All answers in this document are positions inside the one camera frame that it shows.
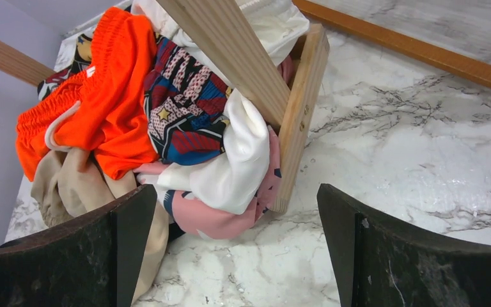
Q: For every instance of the wooden clothes rack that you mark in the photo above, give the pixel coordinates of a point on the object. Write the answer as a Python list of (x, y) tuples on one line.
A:
[(225, 34)]

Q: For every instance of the white garment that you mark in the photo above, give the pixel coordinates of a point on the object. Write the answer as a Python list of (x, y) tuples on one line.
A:
[(237, 140)]

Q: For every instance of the comic print shorts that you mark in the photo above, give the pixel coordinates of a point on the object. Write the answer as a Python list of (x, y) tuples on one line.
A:
[(141, 98)]

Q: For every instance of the pink patterned garment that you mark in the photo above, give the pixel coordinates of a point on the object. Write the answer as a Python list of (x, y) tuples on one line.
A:
[(194, 217)]

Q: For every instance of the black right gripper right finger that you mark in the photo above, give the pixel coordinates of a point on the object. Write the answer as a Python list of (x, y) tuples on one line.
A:
[(380, 260)]

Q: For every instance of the beige shorts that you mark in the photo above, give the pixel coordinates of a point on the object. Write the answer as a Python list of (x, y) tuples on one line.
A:
[(70, 184)]

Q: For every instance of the orange wooden slatted shelf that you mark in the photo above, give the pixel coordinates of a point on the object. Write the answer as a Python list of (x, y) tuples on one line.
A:
[(457, 64)]

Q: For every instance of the orange mesh shorts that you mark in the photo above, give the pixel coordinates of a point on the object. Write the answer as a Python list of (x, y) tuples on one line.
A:
[(99, 110)]

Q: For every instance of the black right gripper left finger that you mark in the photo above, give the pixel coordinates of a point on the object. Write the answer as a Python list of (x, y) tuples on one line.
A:
[(90, 260)]

